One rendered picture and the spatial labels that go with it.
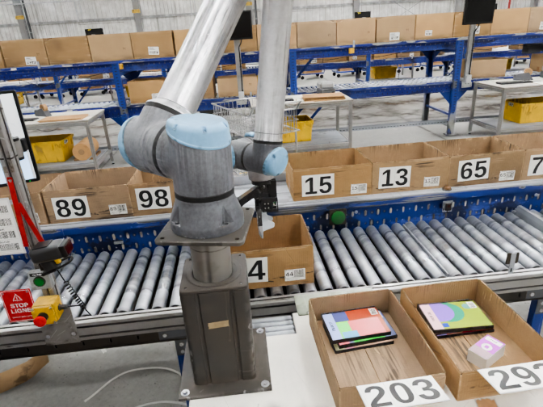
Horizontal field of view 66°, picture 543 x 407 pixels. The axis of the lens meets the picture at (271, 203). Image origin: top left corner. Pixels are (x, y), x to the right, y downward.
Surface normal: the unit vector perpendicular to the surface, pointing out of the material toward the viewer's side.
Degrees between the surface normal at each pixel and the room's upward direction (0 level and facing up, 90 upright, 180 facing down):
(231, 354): 90
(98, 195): 90
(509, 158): 90
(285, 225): 90
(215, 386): 0
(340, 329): 0
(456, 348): 2
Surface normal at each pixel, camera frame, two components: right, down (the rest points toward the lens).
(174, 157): -0.66, 0.27
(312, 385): -0.06, -0.92
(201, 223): 0.01, 0.04
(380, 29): 0.07, 0.39
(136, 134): -0.55, -0.26
